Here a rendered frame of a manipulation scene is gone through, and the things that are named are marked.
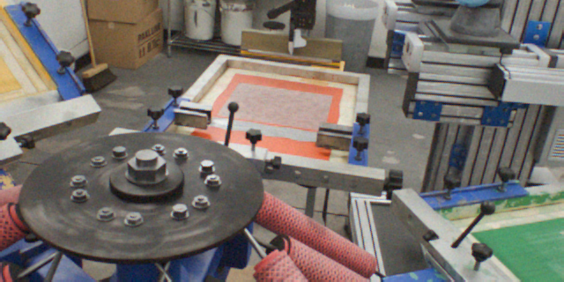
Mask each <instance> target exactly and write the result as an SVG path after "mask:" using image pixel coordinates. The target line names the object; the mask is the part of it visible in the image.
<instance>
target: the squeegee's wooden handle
mask: <svg viewBox="0 0 564 282"><path fill-rule="evenodd" d="M301 38H303V40H304V41H306V45H305V46H304V47H299V48H293V55H298V56H311V57H318V58H326V59H332V62H333V63H340V62H341V56H342V48H343V41H337V39H330V38H323V37H315V36H307V35H301ZM249 49H255V50H262V51H269V52H276V53H284V54H290V51H289V33H278V32H271V31H264V30H256V29H249V28H243V29H242V32H241V50H242V51H249Z"/></svg>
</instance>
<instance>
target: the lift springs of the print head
mask: <svg viewBox="0 0 564 282"><path fill-rule="evenodd" d="M22 185H23V184H21V185H18V186H14V187H10V188H7V189H0V252H2V251H4V250H5V249H7V248H9V247H10V246H12V245H13V244H15V243H16V242H18V241H20V240H22V239H24V238H25V237H27V236H28V235H29V234H31V232H30V230H29V229H28V228H27V227H26V225H25V223H24V221H23V220H22V218H21V215H20V211H19V192H20V190H21V187H22ZM253 222H255V223H257V224H258V225H260V226H262V227H264V228H266V229H268V230H270V231H272V232H273V233H275V234H277V236H275V238H274V239H272V240H271V241H270V243H267V242H265V241H263V240H261V239H259V238H257V236H255V235H253V234H251V233H250V232H249V230H248V229H247V228H246V229H245V230H244V231H242V232H241V233H240V235H242V236H244V238H246V239H247V240H248V242H249V243H250V245H251V246H252V247H253V249H254V250H255V251H256V253H257V254H258V255H259V256H260V257H261V259H262V260H261V261H260V262H259V263H258V264H257V265H256V266H255V267H254V269H255V272H254V275H253V277H254V279H255V280H256V282H372V281H370V280H368V279H369V278H371V277H372V276H373V275H376V276H377V277H379V278H387V277H386V276H384V275H382V274H381V273H380V272H378V271H376V270H375V269H376V259H375V257H374V256H373V255H372V254H370V253H368V252H367V251H366V250H364V249H362V248H360V247H359V246H357V245H355V244H353V243H351V242H349V241H348V240H346V239H344V238H343V237H341V236H339V234H337V233H335V232H334V231H332V230H330V229H329V228H328V227H326V226H324V225H322V224H320V223H319V222H316V221H314V220H313V219H311V218H310V217H308V216H306V215H304V214H303V213H301V212H299V211H297V210H295V209H294V208H293V207H291V206H290V205H288V204H285V203H284V202H282V201H280V200H278V199H277V198H276V197H274V196H273V195H271V194H270V193H268V192H266V191H264V193H263V204H262V207H261V210H260V212H259V213H258V214H257V216H256V218H255V219H254V220H253ZM260 246H261V247H263V248H265V249H266V250H265V253H264V252H263V250H262V249H261V247H260ZM63 254H64V253H62V252H60V251H58V250H57V251H55V252H54V253H52V254H51V255H49V256H47V257H45V258H43V259H42V260H40V261H39V262H37V263H35V264H33V265H31V266H30V267H28V268H27V269H25V270H23V269H22V268H21V266H19V265H18V264H17V263H12V262H9V261H3V262H2V263H0V282H29V279H28V276H30V275H31V274H33V273H34V272H35V271H37V270H38V269H40V268H42V267H43V266H45V265H46V264H48V263H50V262H52V264H51V265H50V267H49V270H48V274H47V276H46V278H45V280H44V282H52V280H53V277H54V276H55V274H56V269H57V267H58V264H59V263H60V261H61V259H62V256H63ZM170 263H171V261H169V262H164V263H155V264H154V265H155V266H156V267H157V269H158V270H159V272H160V274H159V277H158V280H157V282H165V280H166V282H175V281H174V279H173V277H172V276H171V273H170V272H169V271H168V269H169V266H170Z"/></svg>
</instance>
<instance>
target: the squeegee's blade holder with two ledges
mask: <svg viewBox="0 0 564 282"><path fill-rule="evenodd" d="M249 53H253V54H260V55H267V56H281V57H288V58H295V59H301V60H309V61H316V62H324V63H332V59H326V58H318V57H311V56H298V55H291V54H284V53H276V52H269V51H262V50H255V49H249Z"/></svg>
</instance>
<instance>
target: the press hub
mask: <svg viewBox="0 0 564 282"><path fill-rule="evenodd" d="M263 193H264V188H263V180H262V177H261V175H260V174H259V172H258V171H257V169H256V167H255V166H254V165H253V164H252V163H251V162H250V161H249V159H248V158H246V157H245V156H244V155H242V154H241V153H239V152H237V151H236V150H234V149H232V148H230V147H228V146H226V145H223V144H221V143H218V142H216V141H213V140H210V139H207V138H203V137H196V136H191V135H187V134H181V133H173V132H156V131H147V132H131V133H123V134H114V135H110V136H105V137H97V138H95V139H91V140H87V141H85V142H82V143H79V144H75V145H72V146H70V147H67V148H65V149H63V150H61V151H60V152H57V153H55V154H54V155H52V157H50V158H49V159H47V160H45V161H44V162H42V163H41V164H40V165H39V166H38V167H36V168H35V169H34V170H33V171H32V172H31V173H30V175H28V176H27V178H26V179H25V181H24V183H23V185H22V187H21V190H20V192H19V211H20V215H21V218H22V220H23V221H24V223H25V225H26V227H27V228H28V229H29V230H30V232H31V233H32V235H33V236H34V237H36V238H37V239H38V240H40V241H42V242H43V243H45V244H47V245H48V246H50V247H51V248H53V249H56V250H58V251H60V252H62V253H64V254H67V255H69V256H75V257H77V258H82V259H85V260H90V261H94V262H100V263H115V266H116V270H115V271H114V272H113V275H112V276H111V277H109V278H104V279H102V280H99V281H97V282H157V280H158V277H159V274H160V272H159V270H158V269H157V267H156V266H155V265H154V264H155V263H164V262H169V261H171V263H170V266H169V269H168V271H169V272H170V273H171V276H172V277H173V279H174V281H175V282H189V275H188V273H187V271H186V269H185V268H184V267H183V266H182V259H183V258H186V257H190V256H195V255H198V254H202V253H204V252H207V251H209V250H212V249H215V248H217V247H219V246H221V245H223V244H225V243H227V242H228V241H231V240H232V239H233V238H234V237H235V236H236V235H237V234H240V233H241V232H242V231H244V230H245V229H246V228H247V227H248V226H249V225H250V224H251V223H252V222H253V220H254V219H255V218H256V216H257V214H258V213H259V212H260V210H261V207H262V204H263Z"/></svg>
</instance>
